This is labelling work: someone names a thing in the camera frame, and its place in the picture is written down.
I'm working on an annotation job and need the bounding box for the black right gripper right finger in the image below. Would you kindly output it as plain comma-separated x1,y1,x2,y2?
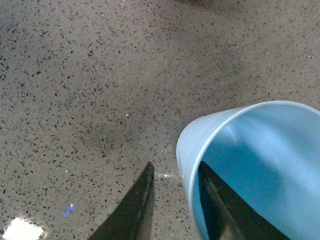
198,161,288,240

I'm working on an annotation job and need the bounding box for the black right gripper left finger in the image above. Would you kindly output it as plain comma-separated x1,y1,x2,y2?
89,162,155,240

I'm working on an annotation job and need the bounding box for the blue cup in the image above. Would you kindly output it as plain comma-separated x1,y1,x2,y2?
176,100,320,240

